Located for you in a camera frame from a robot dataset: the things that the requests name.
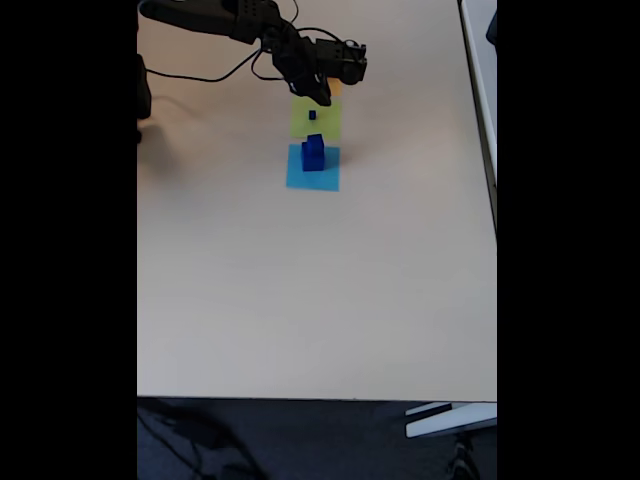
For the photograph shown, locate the medium blue cube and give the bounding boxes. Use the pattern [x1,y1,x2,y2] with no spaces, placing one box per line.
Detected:
[301,142,326,173]

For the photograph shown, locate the green paper square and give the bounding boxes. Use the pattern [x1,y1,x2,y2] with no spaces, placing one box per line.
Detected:
[289,95,344,141]

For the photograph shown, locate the light blue paper square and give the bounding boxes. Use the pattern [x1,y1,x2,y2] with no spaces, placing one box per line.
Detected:
[284,143,341,193]

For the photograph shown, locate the white neighbouring table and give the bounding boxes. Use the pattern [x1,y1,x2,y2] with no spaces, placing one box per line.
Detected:
[457,0,498,236]

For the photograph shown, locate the white table foot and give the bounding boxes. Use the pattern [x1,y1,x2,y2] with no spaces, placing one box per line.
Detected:
[404,402,498,440]

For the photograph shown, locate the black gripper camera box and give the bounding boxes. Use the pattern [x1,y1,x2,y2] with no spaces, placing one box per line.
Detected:
[313,38,369,86]

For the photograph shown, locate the black floor cable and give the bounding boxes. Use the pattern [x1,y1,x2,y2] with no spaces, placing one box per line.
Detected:
[137,399,261,480]

